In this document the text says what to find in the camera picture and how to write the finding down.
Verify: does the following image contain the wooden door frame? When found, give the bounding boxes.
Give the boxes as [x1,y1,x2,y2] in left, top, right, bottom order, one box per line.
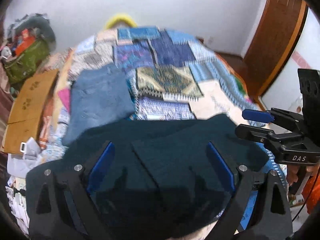
[244,0,308,101]

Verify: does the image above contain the green fabric storage bag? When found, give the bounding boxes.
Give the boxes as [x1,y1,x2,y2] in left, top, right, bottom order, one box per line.
[3,39,50,85]

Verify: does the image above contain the orange box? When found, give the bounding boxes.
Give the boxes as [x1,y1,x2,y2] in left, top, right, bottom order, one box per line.
[15,36,36,56]

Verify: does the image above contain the blue patchwork quilt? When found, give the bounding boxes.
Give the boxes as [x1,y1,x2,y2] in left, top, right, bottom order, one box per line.
[42,26,288,230]

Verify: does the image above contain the dark teal pants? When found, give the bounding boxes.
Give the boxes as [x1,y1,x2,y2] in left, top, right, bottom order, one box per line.
[26,114,268,239]

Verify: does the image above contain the grey plush toy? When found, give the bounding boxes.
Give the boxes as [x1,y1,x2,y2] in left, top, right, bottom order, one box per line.
[26,14,56,42]

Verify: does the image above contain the wooden lap desk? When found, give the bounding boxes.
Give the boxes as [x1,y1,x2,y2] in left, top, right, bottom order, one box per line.
[2,69,59,154]

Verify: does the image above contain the white digital clock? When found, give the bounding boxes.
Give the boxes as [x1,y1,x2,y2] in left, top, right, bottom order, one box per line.
[20,142,27,154]

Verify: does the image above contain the yellow plush pillow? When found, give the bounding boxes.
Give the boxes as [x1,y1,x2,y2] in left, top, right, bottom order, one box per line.
[103,14,138,30]

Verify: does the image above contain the folded blue jeans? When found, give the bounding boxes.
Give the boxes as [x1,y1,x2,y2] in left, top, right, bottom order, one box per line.
[62,63,135,146]

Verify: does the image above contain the white grey cloth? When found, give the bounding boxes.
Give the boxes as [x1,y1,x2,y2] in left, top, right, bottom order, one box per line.
[7,137,41,178]

